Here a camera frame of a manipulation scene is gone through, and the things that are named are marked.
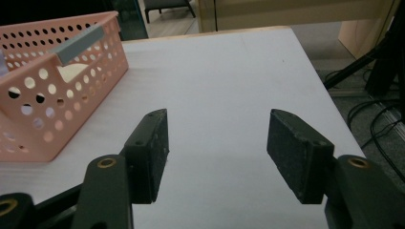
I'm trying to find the pink perforated plastic basket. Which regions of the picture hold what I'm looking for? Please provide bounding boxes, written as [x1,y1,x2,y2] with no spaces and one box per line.
[0,10,130,163]

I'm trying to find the dark grey chair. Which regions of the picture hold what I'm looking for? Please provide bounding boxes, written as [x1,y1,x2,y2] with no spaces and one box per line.
[142,0,197,24]

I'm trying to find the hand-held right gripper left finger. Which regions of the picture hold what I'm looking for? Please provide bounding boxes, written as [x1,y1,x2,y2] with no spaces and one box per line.
[121,108,170,205]

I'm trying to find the black cable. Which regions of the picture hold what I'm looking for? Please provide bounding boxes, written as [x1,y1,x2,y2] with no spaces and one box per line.
[369,106,405,184]
[346,98,405,131]

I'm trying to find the teal glass panel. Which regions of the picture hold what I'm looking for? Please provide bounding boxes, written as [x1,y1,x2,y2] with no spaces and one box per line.
[109,0,150,42]

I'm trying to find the white paper sheet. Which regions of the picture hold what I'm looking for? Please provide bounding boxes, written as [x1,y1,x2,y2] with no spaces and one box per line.
[56,62,91,84]

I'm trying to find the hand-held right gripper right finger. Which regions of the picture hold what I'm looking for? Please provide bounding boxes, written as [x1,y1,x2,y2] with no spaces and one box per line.
[266,108,336,205]

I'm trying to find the beige wooden desk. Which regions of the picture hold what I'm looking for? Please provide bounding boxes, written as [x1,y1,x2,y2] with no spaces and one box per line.
[194,0,399,61]

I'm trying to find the grey flat box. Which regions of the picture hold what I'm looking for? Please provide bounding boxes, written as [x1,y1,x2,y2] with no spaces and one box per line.
[50,24,106,67]

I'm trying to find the metal floor rail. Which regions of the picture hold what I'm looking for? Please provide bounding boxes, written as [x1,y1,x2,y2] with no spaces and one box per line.
[380,106,405,143]

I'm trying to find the black metal stand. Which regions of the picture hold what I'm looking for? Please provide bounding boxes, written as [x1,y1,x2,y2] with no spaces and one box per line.
[323,0,405,98]

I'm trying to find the pale blue packet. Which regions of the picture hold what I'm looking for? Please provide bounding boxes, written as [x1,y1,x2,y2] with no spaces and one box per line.
[0,49,10,77]

